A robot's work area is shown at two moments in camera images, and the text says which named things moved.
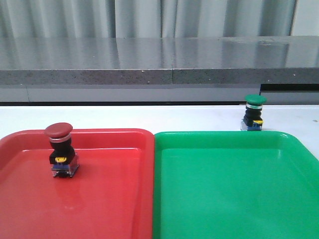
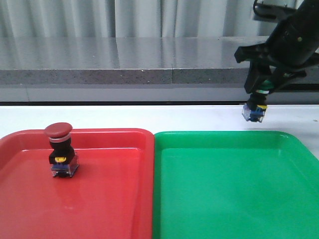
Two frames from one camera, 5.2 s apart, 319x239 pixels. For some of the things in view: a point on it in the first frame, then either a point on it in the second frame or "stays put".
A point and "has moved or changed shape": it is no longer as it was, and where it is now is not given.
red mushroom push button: [64, 160] stays put
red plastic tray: [109, 196] stays put
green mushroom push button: [252, 121] has moved or changed shape
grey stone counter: [284, 69] stays put
